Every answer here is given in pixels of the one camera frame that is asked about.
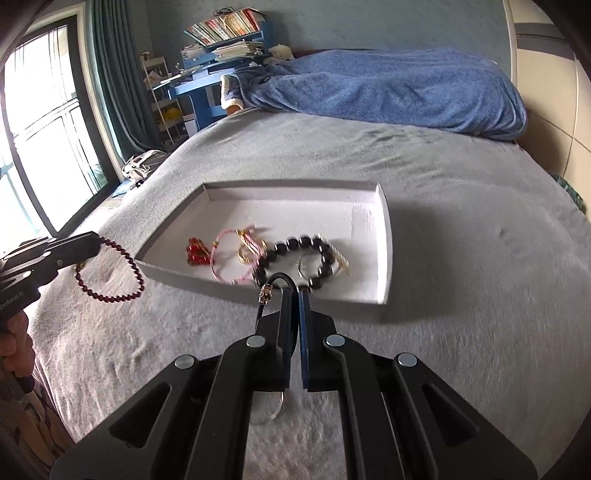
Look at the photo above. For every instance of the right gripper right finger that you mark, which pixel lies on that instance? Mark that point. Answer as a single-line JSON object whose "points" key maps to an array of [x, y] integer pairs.
{"points": [[381, 426]]}

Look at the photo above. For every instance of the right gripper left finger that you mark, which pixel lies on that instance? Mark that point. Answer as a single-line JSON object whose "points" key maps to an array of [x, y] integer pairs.
{"points": [[258, 362]]}

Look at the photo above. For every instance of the fingers of the left gripper seen outside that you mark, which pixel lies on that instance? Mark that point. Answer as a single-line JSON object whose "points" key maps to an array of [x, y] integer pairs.
{"points": [[74, 249]]}

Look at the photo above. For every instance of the silver wire bangle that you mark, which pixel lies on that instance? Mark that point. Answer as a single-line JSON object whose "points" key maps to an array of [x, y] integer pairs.
{"points": [[279, 332]]}

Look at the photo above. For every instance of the person left hand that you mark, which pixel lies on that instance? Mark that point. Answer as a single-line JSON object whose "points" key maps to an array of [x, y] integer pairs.
{"points": [[17, 351]]}

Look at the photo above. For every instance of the grey cardboard tray box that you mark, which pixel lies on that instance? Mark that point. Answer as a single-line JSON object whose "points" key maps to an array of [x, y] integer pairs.
{"points": [[287, 218]]}

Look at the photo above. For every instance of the red bead ornament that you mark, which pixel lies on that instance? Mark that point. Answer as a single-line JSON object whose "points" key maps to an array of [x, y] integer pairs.
{"points": [[197, 253]]}

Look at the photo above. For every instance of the patterned brown pants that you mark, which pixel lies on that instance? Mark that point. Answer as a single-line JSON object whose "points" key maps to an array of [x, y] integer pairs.
{"points": [[32, 433]]}

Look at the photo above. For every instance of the white rolling shelf cart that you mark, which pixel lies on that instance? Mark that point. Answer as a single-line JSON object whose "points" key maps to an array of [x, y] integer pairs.
{"points": [[166, 111]]}

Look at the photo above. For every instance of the grey bed cover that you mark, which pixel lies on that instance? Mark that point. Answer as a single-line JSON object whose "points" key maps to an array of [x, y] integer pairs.
{"points": [[491, 278]]}

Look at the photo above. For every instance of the teal curtain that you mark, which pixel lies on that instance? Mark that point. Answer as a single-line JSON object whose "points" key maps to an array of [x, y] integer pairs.
{"points": [[124, 93]]}

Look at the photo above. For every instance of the blue bookshelf desk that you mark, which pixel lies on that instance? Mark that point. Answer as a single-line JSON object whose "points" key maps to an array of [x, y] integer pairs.
{"points": [[230, 40]]}

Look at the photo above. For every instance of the blue blanket bundle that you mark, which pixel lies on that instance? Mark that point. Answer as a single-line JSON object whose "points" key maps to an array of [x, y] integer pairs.
{"points": [[440, 88]]}

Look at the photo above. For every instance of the window with black frame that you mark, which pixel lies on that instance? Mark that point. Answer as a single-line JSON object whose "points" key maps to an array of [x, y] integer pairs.
{"points": [[61, 157]]}

